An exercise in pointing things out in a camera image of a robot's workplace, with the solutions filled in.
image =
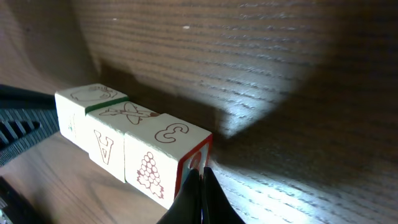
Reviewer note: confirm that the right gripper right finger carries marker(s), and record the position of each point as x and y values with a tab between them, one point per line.
215	205

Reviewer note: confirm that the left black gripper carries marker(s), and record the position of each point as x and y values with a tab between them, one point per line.
27	118

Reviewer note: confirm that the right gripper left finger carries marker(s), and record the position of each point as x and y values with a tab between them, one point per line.
186	208

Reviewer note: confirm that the red edged grape block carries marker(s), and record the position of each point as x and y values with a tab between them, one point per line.
160	154

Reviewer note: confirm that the yellow edged white block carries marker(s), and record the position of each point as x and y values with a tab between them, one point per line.
105	129

